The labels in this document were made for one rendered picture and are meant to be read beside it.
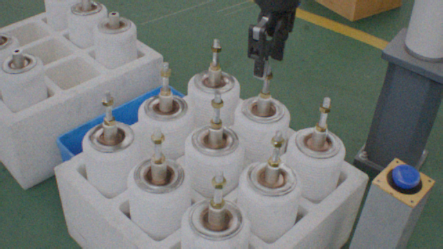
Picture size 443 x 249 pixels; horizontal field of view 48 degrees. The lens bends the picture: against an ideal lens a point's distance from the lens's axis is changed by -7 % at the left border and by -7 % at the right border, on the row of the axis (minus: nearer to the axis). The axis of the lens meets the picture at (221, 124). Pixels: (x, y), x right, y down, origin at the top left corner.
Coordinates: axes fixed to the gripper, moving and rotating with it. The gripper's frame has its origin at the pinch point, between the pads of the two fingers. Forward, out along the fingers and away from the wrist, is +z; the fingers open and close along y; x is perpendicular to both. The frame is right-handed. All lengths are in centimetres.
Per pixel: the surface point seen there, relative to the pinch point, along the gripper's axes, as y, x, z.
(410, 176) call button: -12.4, -27.4, 2.1
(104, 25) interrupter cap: 9.5, 42.3, 9.9
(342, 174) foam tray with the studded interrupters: 0.6, -16.2, 17.8
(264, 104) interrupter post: -0.8, -0.3, 8.0
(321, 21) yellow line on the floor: 89, 16, 35
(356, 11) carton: 97, 6, 31
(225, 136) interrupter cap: -9.7, 2.1, 9.9
